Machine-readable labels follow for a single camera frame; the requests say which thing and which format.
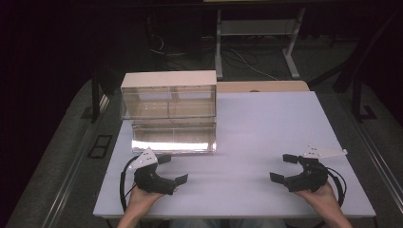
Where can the clear acrylic storage box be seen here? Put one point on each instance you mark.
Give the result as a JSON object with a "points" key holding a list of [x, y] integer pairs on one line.
{"points": [[171, 107]]}

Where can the person's right hand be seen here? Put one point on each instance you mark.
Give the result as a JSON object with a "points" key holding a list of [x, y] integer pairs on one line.
{"points": [[324, 199]]}

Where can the white metal stand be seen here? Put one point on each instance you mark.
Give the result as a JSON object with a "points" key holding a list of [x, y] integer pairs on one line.
{"points": [[218, 60]]}

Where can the black floor socket frame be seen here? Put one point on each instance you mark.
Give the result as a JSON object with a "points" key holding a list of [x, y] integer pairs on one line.
{"points": [[100, 146]]}

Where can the person's left hand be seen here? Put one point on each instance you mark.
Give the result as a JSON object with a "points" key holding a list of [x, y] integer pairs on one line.
{"points": [[141, 201]]}

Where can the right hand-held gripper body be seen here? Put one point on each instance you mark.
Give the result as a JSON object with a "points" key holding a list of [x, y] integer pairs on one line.
{"points": [[312, 177]]}

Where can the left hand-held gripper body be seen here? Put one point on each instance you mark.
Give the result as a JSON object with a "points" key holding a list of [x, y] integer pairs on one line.
{"points": [[152, 182]]}

